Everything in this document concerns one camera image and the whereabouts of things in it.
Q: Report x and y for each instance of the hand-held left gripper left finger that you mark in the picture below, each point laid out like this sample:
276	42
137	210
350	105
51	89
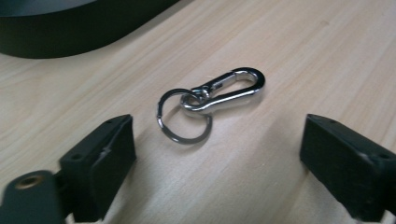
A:
93	165

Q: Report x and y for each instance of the silver carabiner clip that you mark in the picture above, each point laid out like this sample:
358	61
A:
229	93

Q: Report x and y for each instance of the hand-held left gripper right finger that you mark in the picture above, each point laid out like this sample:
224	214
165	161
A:
345	161

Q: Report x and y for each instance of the black curved object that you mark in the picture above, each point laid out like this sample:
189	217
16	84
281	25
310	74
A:
62	31

